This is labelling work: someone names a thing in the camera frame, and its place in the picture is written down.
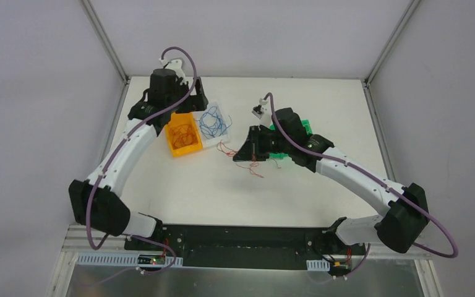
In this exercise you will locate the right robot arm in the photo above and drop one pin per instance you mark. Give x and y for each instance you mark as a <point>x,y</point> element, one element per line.
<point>396,224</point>

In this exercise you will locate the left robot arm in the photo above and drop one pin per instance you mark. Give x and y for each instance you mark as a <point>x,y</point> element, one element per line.
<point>96,201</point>

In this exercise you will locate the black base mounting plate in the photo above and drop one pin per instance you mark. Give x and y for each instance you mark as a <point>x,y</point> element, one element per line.
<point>250,247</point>

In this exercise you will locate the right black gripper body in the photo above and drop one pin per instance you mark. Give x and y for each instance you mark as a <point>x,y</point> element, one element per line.
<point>254,143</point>

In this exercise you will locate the white plastic bin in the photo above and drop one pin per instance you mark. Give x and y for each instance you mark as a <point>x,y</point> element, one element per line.
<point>213,125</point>

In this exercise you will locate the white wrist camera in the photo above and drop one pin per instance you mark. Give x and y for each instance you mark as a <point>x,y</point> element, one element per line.
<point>176,65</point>
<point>263,113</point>

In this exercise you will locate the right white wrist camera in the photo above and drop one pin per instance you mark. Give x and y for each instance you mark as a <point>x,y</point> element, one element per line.
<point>263,113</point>

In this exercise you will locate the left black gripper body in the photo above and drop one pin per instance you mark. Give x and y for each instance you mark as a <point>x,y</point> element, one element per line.
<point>196,100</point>

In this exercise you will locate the orange plastic bin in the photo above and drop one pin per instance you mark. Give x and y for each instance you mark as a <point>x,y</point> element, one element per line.
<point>182,135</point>

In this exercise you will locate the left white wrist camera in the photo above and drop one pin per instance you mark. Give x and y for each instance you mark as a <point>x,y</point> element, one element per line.
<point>176,65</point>

